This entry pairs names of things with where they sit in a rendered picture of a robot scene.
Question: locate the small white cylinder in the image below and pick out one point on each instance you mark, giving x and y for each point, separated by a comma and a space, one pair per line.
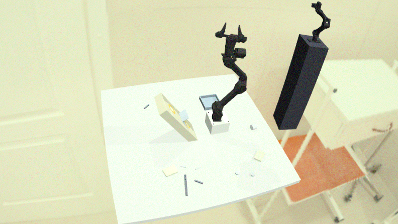
253, 126

